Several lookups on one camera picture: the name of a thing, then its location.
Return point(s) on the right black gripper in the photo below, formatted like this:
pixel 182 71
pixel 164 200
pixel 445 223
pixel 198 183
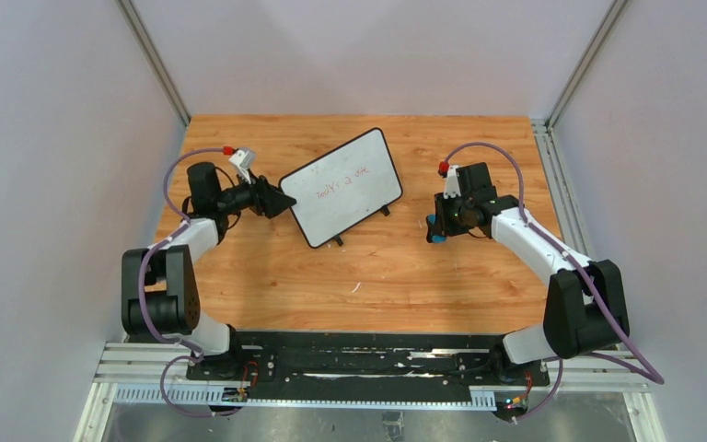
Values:
pixel 443 216

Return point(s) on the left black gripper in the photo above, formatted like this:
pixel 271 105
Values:
pixel 263 198

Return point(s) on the blue black whiteboard eraser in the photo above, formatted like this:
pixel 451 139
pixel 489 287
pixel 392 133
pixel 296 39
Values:
pixel 433 230

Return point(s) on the white whiteboard black frame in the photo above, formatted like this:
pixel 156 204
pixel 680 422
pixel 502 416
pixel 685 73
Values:
pixel 343 187

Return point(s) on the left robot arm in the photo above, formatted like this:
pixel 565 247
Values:
pixel 160 295

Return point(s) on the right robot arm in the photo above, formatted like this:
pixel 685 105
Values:
pixel 585 307

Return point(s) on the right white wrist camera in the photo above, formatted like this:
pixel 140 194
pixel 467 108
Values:
pixel 451 187

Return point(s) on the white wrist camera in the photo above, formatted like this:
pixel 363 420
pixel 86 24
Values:
pixel 451 187
pixel 241 160

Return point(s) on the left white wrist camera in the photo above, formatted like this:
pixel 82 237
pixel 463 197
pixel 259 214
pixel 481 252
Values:
pixel 241 160

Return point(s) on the right side aluminium rail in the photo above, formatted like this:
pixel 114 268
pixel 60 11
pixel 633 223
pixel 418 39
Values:
pixel 560 187

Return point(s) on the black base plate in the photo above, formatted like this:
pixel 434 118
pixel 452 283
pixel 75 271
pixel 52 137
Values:
pixel 369 366

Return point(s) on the slotted cable duct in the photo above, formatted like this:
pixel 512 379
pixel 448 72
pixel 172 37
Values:
pixel 481 400

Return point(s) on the left aluminium corner post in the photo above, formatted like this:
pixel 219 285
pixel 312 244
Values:
pixel 141 34

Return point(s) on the aluminium corner post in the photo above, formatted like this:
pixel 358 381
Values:
pixel 599 38
pixel 141 34

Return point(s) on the right aluminium corner post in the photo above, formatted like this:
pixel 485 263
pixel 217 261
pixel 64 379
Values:
pixel 599 38

